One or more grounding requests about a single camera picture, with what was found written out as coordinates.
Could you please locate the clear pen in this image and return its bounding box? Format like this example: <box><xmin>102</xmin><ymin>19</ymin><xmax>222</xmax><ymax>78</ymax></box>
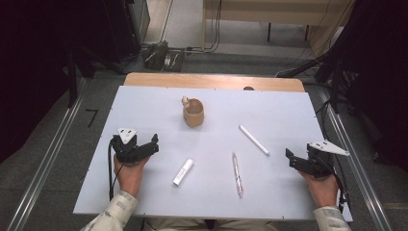
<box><xmin>231</xmin><ymin>152</ymin><xmax>244</xmax><ymax>198</ymax></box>

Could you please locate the dark cabinet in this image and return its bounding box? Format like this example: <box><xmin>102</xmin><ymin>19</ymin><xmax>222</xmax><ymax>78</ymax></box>
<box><xmin>104</xmin><ymin>0</ymin><xmax>152</xmax><ymax>64</ymax></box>

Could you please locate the dark curtain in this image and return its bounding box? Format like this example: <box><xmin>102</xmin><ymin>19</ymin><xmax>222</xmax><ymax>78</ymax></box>
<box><xmin>326</xmin><ymin>0</ymin><xmax>408</xmax><ymax>172</ymax></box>
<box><xmin>0</xmin><ymin>0</ymin><xmax>110</xmax><ymax>165</ymax></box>

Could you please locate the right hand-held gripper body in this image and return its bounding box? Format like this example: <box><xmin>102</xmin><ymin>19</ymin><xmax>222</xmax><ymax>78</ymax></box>
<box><xmin>304</xmin><ymin>140</ymin><xmax>351</xmax><ymax>179</ymax></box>

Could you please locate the hand-held gripper cable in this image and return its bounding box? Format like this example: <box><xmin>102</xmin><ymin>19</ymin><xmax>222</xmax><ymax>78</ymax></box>
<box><xmin>331</xmin><ymin>171</ymin><xmax>351</xmax><ymax>214</ymax></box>
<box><xmin>107</xmin><ymin>141</ymin><xmax>124</xmax><ymax>202</ymax></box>

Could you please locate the light wooden desk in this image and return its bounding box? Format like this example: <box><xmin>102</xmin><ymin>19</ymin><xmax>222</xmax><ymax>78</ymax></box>
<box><xmin>201</xmin><ymin>0</ymin><xmax>355</xmax><ymax>52</ymax></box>

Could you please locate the tan pen holder cup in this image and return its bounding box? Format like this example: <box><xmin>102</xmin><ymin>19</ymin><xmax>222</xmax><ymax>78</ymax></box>
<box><xmin>181</xmin><ymin>95</ymin><xmax>206</xmax><ymax>129</ymax></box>

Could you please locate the white pen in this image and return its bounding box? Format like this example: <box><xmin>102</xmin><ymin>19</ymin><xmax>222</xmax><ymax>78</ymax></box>
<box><xmin>238</xmin><ymin>124</ymin><xmax>271</xmax><ymax>157</ymax></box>

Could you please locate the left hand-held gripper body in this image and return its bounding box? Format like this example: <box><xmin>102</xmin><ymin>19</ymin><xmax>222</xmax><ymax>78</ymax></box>
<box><xmin>110</xmin><ymin>128</ymin><xmax>144</xmax><ymax>167</ymax></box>

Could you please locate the white tube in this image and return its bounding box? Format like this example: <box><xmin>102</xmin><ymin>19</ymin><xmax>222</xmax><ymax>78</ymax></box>
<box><xmin>172</xmin><ymin>158</ymin><xmax>194</xmax><ymax>187</ymax></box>

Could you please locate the black cable cover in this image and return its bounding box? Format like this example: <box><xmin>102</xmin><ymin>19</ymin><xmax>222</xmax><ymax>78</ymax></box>
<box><xmin>274</xmin><ymin>58</ymin><xmax>323</xmax><ymax>79</ymax></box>

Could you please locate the black floor cable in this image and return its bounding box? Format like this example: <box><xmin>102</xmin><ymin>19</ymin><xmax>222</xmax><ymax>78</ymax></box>
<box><xmin>316</xmin><ymin>99</ymin><xmax>336</xmax><ymax>143</ymax></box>

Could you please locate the right hand-held gripper cable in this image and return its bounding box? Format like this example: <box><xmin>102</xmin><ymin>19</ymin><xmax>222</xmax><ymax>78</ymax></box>
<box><xmin>331</xmin><ymin>171</ymin><xmax>351</xmax><ymax>214</ymax></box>

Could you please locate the left hand-held gripper cable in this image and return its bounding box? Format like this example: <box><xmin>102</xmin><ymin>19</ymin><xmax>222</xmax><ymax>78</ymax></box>
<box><xmin>107</xmin><ymin>141</ymin><xmax>124</xmax><ymax>202</ymax></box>

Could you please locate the power strip with plugs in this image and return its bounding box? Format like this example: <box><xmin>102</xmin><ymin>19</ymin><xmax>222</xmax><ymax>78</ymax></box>
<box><xmin>140</xmin><ymin>39</ymin><xmax>186</xmax><ymax>73</ymax></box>

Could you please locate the person's lap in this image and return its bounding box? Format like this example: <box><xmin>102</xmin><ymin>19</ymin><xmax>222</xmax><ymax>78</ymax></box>
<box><xmin>142</xmin><ymin>218</ymin><xmax>278</xmax><ymax>231</ymax></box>

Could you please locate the person's left hand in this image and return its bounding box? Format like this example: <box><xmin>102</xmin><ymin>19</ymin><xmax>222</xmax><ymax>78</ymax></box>
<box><xmin>114</xmin><ymin>155</ymin><xmax>150</xmax><ymax>198</ymax></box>

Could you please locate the wooden table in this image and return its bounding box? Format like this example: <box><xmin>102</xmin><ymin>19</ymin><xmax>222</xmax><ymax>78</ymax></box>
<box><xmin>123</xmin><ymin>72</ymin><xmax>306</xmax><ymax>93</ymax></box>

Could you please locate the aluminium floor rail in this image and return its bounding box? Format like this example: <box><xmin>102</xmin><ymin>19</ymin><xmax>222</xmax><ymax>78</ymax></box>
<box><xmin>6</xmin><ymin>95</ymin><xmax>85</xmax><ymax>231</ymax></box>
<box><xmin>319</xmin><ymin>88</ymin><xmax>394</xmax><ymax>231</ymax></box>

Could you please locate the person's right hand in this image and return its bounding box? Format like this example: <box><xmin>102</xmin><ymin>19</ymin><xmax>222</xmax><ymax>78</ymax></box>
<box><xmin>297</xmin><ymin>170</ymin><xmax>340</xmax><ymax>210</ymax></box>

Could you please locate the black stand leg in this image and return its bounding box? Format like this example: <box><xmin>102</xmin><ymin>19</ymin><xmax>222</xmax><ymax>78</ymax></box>
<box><xmin>329</xmin><ymin>57</ymin><xmax>342</xmax><ymax>114</ymax></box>
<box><xmin>66</xmin><ymin>47</ymin><xmax>79</xmax><ymax>109</ymax></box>

